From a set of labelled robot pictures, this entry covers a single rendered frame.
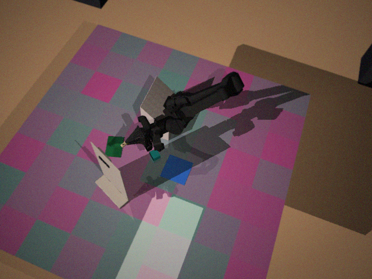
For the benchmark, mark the dark green flat square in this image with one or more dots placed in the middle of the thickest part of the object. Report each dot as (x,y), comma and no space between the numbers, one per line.
(113,148)

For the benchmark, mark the beige panel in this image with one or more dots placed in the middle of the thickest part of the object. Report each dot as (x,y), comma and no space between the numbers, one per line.
(111,183)

